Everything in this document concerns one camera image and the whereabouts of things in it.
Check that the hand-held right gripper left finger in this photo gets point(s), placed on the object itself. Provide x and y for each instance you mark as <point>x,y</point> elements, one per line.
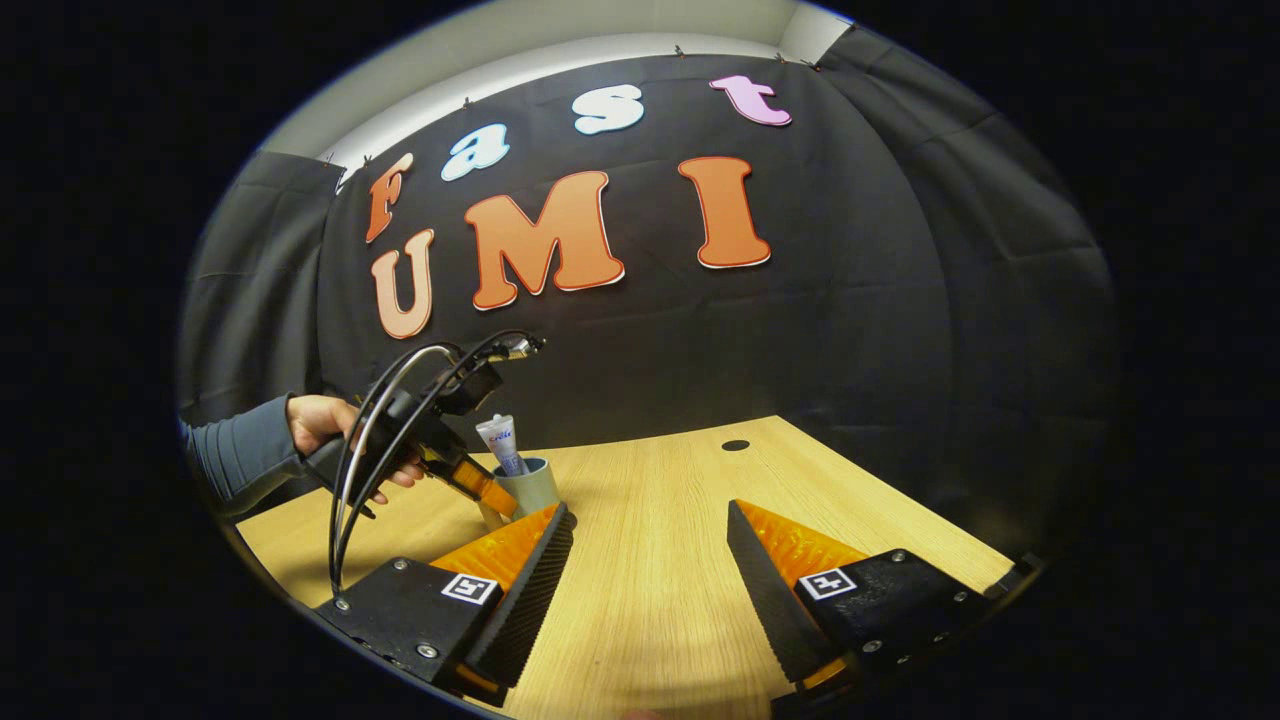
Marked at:
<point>530,590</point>

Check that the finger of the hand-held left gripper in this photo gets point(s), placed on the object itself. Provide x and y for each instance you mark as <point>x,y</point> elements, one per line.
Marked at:
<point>480,485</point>

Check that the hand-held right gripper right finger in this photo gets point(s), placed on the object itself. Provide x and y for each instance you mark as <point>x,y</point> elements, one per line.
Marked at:
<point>770,590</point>

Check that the white toothpaste tube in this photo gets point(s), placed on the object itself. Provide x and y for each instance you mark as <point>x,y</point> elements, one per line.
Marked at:
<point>500,440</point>

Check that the light wooden desktop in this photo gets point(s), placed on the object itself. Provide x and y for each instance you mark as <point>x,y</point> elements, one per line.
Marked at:
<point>660,580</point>

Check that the black backdrop cloth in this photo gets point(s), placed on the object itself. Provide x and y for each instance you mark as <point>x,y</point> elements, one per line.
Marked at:
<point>800,350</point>

